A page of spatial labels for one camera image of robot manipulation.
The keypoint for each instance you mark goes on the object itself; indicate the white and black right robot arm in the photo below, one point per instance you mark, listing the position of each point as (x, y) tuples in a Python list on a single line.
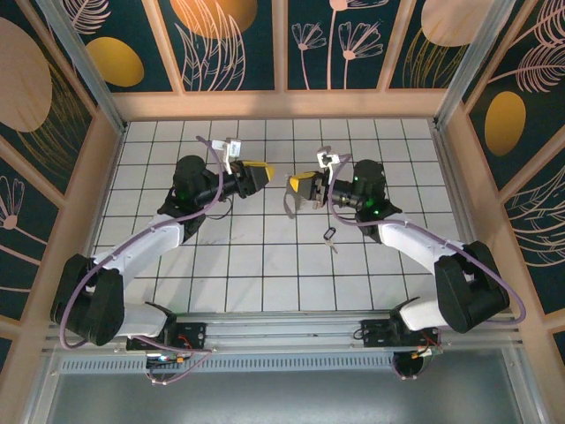
[(410, 243)]

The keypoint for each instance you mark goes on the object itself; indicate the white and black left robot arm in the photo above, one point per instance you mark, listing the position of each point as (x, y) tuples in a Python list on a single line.
[(145, 240)]

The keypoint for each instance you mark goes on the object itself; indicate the grey metal panel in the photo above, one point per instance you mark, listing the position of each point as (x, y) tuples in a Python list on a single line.
[(282, 397)]

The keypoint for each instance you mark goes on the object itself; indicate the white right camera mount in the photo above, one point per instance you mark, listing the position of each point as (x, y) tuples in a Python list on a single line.
[(330, 172)]

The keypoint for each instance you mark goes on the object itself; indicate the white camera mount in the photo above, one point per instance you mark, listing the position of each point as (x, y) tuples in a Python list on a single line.
[(228, 163), (330, 172)]

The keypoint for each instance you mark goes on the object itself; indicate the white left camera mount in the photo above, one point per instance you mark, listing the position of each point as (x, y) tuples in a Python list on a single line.
[(228, 163)]

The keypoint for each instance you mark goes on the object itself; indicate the aluminium side rail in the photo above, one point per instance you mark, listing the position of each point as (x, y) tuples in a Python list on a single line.
[(454, 199)]

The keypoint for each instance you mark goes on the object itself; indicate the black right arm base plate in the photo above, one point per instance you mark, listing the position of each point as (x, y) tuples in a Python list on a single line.
[(375, 333)]

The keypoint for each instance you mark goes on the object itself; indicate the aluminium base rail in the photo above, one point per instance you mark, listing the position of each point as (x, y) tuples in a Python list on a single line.
[(282, 329)]

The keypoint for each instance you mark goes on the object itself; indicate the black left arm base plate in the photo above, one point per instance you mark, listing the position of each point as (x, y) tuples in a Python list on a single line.
[(194, 331)]

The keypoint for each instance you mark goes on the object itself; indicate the aluminium corner post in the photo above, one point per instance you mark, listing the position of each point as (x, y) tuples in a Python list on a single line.
[(463, 66), (88, 75)]

